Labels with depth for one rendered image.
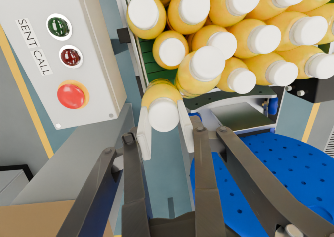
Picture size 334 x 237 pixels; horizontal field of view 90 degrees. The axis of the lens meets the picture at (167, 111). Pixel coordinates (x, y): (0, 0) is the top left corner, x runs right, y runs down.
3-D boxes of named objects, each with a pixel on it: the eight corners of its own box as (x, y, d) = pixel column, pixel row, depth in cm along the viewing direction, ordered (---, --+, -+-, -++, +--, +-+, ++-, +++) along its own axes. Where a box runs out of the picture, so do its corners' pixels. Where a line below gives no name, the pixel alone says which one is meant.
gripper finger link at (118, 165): (140, 168, 14) (107, 174, 14) (143, 136, 19) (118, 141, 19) (136, 154, 14) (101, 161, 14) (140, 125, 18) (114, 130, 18)
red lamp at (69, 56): (67, 66, 22) (62, 68, 21) (59, 49, 22) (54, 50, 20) (83, 63, 22) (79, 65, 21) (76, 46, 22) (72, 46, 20)
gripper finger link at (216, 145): (197, 143, 14) (233, 136, 14) (187, 116, 18) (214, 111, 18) (199, 157, 14) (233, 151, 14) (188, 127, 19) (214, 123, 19)
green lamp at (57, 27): (55, 39, 21) (49, 39, 20) (47, 19, 20) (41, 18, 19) (72, 35, 21) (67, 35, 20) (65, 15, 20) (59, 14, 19)
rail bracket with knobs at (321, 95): (276, 92, 48) (305, 106, 38) (278, 67, 45) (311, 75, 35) (310, 86, 48) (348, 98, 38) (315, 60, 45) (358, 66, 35)
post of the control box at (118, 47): (136, 44, 123) (80, 65, 32) (134, 38, 121) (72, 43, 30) (141, 43, 123) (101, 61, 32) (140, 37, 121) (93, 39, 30)
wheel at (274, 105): (267, 117, 42) (276, 118, 41) (268, 100, 40) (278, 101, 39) (269, 109, 45) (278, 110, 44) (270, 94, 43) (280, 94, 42)
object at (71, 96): (66, 108, 25) (62, 112, 24) (55, 85, 23) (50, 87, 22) (90, 104, 25) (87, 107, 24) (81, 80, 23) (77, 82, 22)
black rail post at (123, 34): (126, 43, 40) (120, 44, 33) (123, 29, 39) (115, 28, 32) (135, 41, 40) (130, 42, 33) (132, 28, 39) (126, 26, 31)
